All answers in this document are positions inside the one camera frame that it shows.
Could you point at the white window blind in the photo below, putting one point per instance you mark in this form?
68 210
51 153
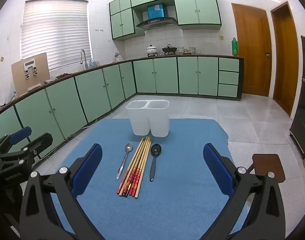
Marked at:
55 35

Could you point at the white device with clips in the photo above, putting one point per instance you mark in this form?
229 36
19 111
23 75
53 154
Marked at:
30 67

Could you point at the brown wooden stool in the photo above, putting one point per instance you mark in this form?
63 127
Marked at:
267 163

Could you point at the green upper kitchen cabinets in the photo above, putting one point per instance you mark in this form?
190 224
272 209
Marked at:
190 7

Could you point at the blue box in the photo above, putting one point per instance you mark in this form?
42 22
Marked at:
156 11

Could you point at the green kitchen cabinets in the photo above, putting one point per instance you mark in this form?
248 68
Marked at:
190 7
92 92

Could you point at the bundle of mixed chopsticks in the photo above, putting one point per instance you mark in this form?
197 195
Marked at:
136 170

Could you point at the black spoon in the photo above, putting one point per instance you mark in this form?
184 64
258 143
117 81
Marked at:
155 150

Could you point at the green bottle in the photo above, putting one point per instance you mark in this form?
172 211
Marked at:
234 47

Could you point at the white cooking pot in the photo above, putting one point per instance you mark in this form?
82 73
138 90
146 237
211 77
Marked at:
151 50

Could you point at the white double utensil holder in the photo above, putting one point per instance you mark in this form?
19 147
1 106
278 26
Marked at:
142 120

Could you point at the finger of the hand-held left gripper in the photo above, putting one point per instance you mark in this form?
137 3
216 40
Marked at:
41 142
20 134

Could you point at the black range hood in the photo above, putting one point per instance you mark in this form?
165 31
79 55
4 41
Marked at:
157 23

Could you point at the black wok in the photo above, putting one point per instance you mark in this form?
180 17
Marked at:
169 49

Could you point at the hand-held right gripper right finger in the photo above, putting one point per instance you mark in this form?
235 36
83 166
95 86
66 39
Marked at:
217 170

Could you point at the green lower kitchen cabinets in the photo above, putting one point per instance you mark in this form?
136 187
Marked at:
92 92

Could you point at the cluster of glass jars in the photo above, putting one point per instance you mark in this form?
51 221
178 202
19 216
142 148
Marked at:
188 50

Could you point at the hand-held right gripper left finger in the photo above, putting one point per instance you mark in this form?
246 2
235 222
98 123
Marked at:
88 170

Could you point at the dark glass-front cabinet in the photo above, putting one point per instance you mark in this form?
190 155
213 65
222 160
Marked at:
303 110

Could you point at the plain wooden door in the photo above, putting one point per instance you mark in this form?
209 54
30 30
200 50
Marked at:
286 60

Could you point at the metal spoon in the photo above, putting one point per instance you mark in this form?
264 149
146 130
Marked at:
129 147

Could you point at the chrome kitchen faucet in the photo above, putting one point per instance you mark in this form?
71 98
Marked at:
83 55

